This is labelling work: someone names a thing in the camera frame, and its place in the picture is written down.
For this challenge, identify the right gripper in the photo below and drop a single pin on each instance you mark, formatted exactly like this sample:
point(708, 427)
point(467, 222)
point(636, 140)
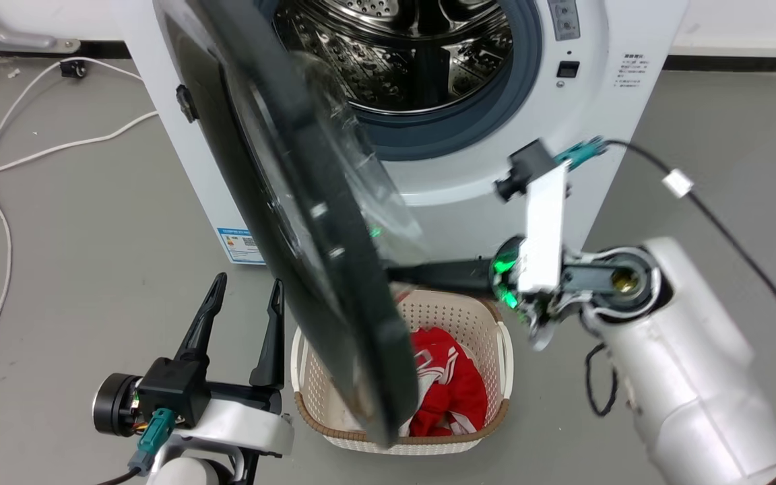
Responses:
point(506, 276)

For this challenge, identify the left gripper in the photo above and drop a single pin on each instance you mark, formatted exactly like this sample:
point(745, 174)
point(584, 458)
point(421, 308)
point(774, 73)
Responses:
point(115, 404)

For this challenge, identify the black round glass washer door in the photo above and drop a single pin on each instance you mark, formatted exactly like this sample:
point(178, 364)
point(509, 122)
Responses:
point(334, 316)

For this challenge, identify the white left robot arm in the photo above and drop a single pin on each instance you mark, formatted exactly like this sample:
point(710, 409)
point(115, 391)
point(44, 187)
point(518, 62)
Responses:
point(186, 473)

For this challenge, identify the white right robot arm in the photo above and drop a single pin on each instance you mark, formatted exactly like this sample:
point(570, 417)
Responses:
point(684, 377)

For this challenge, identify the white front-load washing machine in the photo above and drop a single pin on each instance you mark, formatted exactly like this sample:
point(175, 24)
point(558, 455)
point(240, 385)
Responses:
point(469, 182)

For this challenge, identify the grey rubber door gasket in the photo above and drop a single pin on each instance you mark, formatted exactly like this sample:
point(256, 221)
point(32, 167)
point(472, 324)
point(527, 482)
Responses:
point(469, 132)

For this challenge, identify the black door hinge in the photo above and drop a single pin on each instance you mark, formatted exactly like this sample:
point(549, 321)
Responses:
point(186, 103)

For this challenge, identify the cream perforated laundry basket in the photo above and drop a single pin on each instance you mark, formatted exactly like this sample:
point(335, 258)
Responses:
point(459, 316)

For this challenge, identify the blue energy label sticker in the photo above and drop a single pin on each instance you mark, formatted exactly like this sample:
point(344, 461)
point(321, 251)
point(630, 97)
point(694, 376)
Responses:
point(240, 246)

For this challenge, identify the red and white garment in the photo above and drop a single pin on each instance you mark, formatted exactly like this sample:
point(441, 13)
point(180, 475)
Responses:
point(455, 397)

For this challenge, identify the steel washer drum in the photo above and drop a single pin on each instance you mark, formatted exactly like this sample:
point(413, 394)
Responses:
point(415, 74)

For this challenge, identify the small black plug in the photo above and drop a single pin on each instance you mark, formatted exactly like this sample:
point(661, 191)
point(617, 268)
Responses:
point(73, 68)

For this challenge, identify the grey metal base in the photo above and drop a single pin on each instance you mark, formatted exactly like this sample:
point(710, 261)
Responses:
point(17, 37)

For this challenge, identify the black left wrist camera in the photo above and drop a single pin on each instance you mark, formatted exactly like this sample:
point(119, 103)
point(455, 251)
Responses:
point(172, 387)

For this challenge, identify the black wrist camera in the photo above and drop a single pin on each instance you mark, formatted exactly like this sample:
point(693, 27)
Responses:
point(172, 387)
point(529, 168)

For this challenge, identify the white left camera bracket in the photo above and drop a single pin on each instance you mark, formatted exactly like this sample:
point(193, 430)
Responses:
point(240, 428)

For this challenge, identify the white camera bracket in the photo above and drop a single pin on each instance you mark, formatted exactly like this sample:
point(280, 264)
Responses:
point(543, 229)
point(240, 428)

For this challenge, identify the white right camera bracket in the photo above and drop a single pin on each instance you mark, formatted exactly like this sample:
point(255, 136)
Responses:
point(543, 229)

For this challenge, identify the teal left camera connector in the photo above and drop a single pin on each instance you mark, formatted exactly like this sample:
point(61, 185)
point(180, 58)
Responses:
point(155, 434)

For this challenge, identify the teal camera connector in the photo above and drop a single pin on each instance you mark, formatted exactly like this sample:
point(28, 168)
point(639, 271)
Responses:
point(580, 153)
point(155, 434)

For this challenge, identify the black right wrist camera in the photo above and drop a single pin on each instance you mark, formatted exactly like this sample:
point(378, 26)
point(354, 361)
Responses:
point(529, 168)

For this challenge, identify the teal right camera connector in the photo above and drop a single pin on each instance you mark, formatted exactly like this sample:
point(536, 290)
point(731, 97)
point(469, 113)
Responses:
point(580, 153)

